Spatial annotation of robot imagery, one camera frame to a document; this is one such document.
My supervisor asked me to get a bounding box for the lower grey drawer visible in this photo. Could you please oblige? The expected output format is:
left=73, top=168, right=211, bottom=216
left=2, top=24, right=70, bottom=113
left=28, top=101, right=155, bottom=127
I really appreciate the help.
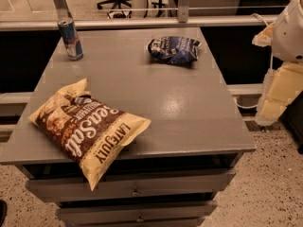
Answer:
left=56, top=201, right=217, bottom=225

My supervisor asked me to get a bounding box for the blue silver redbull can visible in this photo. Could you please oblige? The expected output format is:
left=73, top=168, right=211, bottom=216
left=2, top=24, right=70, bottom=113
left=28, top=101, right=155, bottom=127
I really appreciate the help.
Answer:
left=58, top=17, right=83, bottom=61

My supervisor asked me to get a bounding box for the upper grey drawer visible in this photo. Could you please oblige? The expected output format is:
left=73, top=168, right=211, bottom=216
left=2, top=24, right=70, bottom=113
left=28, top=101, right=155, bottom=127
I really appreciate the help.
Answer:
left=26, top=168, right=236, bottom=202

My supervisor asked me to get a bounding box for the grey drawer cabinet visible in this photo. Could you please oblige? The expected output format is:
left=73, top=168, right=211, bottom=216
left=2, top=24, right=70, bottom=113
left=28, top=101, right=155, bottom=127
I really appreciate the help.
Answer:
left=1, top=29, right=254, bottom=227

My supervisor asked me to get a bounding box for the black office chair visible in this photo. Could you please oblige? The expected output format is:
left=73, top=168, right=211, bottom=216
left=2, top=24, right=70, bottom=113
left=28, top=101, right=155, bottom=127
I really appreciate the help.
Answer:
left=97, top=0, right=132, bottom=9

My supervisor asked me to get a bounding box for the black shoe tip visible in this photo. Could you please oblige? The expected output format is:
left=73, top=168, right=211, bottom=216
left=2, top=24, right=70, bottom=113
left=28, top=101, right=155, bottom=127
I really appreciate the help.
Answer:
left=0, top=200, right=8, bottom=227

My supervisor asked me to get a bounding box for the grey metal railing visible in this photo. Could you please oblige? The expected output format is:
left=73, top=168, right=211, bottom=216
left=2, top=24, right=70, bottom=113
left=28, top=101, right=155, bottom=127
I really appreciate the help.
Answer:
left=0, top=15, right=277, bottom=31

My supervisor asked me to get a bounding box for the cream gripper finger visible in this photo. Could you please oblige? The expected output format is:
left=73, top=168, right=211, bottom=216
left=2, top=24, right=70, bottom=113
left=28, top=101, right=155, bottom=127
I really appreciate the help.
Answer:
left=252, top=23, right=275, bottom=47
left=255, top=61, right=303, bottom=126

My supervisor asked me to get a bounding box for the white cable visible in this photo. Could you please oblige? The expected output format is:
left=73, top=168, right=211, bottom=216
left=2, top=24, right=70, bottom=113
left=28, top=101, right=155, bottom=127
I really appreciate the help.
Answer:
left=234, top=12, right=275, bottom=110

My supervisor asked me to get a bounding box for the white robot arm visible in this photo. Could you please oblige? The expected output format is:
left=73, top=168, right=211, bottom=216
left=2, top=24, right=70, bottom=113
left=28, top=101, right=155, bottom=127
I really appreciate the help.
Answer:
left=252, top=0, right=303, bottom=126

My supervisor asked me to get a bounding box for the brown yellow chip bag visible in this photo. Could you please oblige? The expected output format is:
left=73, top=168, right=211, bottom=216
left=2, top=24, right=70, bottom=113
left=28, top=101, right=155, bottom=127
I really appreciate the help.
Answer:
left=28, top=79, right=151, bottom=188

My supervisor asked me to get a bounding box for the grey drawer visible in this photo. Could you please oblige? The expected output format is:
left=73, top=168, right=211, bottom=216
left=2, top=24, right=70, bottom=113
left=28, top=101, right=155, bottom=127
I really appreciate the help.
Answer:
left=56, top=201, right=217, bottom=225
left=26, top=168, right=236, bottom=202

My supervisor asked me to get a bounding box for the dark blue chip bag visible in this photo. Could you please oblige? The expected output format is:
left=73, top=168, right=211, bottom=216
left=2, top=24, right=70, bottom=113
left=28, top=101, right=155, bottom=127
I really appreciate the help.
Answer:
left=147, top=36, right=201, bottom=65

